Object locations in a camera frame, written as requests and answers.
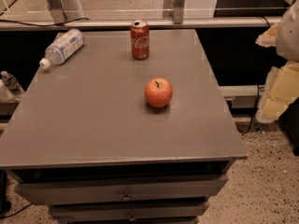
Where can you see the grey wall rail box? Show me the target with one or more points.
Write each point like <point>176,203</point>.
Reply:
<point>242,96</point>

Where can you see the red coke can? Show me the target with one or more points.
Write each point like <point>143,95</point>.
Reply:
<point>140,39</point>

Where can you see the lower grey drawer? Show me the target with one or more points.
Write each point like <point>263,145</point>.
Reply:
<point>128,211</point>

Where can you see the metal frame post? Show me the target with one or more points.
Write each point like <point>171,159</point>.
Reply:
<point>174,9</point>

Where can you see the white object at left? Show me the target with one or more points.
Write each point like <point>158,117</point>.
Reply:
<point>5,94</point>

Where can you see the red apple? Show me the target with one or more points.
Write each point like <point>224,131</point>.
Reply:
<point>158,92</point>

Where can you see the grey drawer cabinet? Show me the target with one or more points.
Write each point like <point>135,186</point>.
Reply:
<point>88,119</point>

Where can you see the clear plastic water bottle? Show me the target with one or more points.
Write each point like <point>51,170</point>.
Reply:
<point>62,48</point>

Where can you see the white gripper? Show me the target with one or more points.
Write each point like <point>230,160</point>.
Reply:
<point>289,34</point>

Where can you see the small bottle at left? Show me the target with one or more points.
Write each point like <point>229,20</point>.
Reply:
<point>12,83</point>

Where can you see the top grey drawer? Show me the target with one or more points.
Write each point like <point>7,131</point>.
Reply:
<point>122,190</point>

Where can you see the grey drawer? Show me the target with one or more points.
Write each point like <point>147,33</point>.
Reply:
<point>128,211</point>
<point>122,190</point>

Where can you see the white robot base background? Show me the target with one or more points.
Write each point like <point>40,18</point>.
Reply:
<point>65,10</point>

